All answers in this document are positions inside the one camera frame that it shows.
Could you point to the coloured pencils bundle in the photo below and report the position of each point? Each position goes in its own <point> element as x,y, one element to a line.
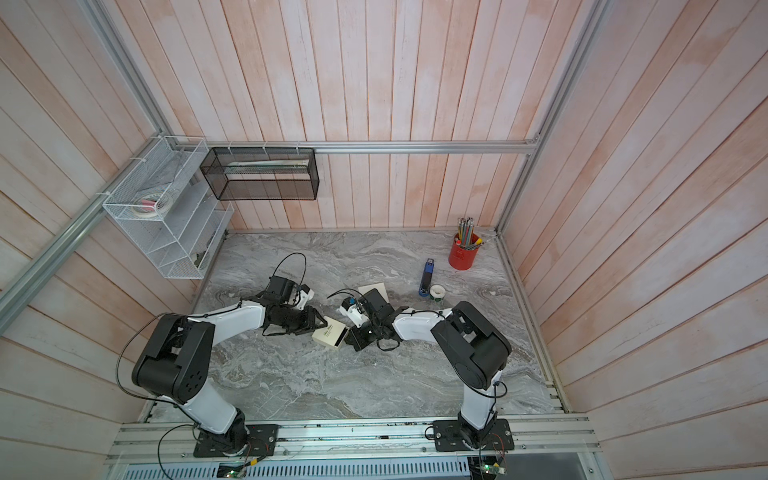
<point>466,238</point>

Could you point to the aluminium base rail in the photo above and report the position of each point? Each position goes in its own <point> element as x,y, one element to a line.
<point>317,439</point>

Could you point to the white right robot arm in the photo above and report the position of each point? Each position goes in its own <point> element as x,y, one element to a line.
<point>476,350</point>

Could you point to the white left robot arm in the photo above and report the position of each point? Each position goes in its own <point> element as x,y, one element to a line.
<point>175,361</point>

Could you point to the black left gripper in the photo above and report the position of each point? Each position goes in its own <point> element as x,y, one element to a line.
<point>305,323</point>

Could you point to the red pencil cup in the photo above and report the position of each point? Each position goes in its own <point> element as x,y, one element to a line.
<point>462,256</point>

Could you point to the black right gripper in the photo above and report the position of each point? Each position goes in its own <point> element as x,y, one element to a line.
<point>357,341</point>

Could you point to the white wire mesh shelf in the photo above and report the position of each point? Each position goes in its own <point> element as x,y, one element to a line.
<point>183,242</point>

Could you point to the cream small gift box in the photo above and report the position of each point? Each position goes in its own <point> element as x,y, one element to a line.
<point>380,287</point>

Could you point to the tape roll on shelf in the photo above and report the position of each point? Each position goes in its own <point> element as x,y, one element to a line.
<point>151,205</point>

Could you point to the cream drawer jewelry box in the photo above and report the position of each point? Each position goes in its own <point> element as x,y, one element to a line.
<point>332,335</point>

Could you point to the black wire mesh basket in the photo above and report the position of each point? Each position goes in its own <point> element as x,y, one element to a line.
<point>262,173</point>

